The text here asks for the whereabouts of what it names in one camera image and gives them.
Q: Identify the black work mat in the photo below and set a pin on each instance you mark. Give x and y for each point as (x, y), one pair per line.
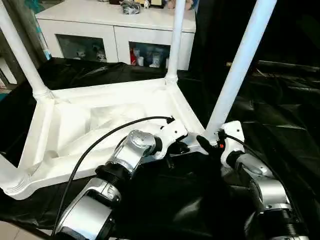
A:
(275, 112)

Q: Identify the grey metal rod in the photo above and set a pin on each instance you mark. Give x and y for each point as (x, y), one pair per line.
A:
(290, 65)

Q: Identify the black backdrop cloth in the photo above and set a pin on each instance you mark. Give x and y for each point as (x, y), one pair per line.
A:
(287, 27)

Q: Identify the white glass-door cabinet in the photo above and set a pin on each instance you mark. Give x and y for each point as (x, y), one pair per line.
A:
(112, 25)

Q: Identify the black framed picture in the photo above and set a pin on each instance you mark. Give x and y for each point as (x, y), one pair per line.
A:
(158, 3)

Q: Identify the grey patterned ornament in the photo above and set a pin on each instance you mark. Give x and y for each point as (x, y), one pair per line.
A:
(130, 6)

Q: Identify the pale blue small box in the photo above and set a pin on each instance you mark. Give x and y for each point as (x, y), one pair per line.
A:
(47, 53)

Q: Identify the teal fabric object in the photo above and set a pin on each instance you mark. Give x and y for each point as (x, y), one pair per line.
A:
(2, 97)

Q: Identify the grey curtain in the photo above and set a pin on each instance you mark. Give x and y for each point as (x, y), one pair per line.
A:
(31, 25)

